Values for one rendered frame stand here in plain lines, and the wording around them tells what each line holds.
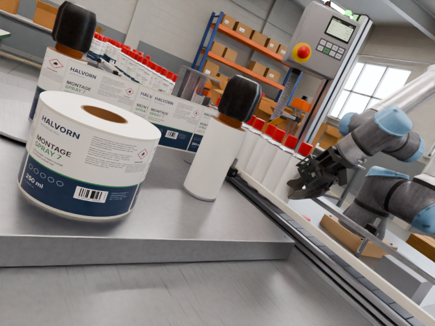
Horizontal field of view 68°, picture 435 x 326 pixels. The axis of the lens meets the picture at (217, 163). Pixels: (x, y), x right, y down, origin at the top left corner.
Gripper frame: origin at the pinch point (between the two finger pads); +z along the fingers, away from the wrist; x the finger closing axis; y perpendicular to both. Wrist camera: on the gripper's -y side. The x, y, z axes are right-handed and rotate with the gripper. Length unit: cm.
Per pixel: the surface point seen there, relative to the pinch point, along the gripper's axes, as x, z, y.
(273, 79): -557, 236, -531
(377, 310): 34.0, -10.8, 5.6
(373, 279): 28.3, -12.8, 4.9
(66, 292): 23, -1, 62
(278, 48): -605, 179, -513
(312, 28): -43, -29, -1
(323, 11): -45, -34, -2
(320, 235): 15.0, -5.6, 4.8
